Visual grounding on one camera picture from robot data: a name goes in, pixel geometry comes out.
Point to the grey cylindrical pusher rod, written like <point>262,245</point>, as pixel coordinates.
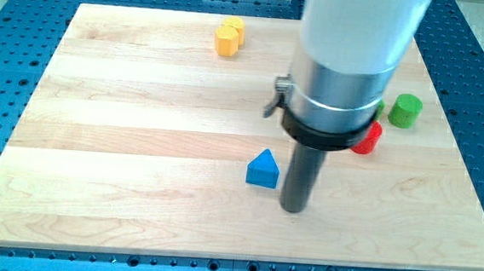
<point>301,175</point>

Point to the blue triangle block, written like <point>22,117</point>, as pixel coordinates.
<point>263,170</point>

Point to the red cylinder block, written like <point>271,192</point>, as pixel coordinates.
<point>370,141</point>

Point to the hidden green block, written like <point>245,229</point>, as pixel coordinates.
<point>379,110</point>

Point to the rear yellow hexagon block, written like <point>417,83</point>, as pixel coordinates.
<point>238,24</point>

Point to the front yellow hexagon block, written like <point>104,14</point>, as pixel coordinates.
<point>226,41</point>

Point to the yellow hexagon block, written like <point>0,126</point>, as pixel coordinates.
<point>238,24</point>
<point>226,41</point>

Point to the wooden board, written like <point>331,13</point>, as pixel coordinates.
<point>138,136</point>

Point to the green cylinder block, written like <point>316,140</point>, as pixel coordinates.
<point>405,111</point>

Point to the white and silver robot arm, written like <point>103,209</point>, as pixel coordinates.
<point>346,53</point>

